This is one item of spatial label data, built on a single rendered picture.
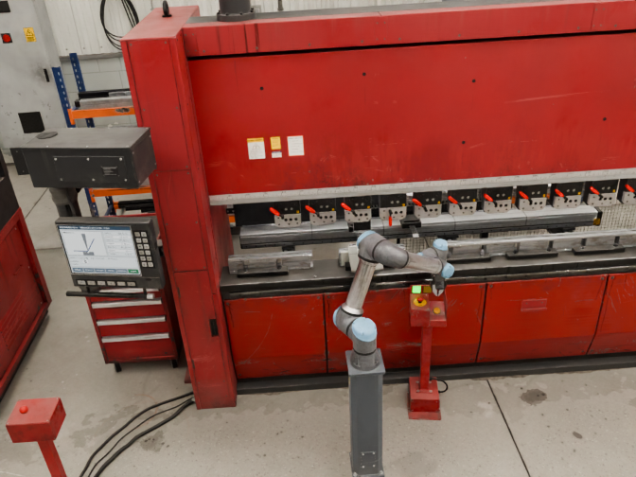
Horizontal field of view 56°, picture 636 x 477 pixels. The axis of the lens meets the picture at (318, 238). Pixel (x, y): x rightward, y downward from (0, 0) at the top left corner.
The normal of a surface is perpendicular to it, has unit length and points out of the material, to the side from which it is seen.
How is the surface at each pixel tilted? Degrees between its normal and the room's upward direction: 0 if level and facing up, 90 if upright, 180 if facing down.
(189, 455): 0
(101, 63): 90
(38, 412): 0
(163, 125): 90
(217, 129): 90
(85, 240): 90
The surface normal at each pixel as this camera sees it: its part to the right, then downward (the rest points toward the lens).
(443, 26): 0.04, 0.50
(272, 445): -0.05, -0.87
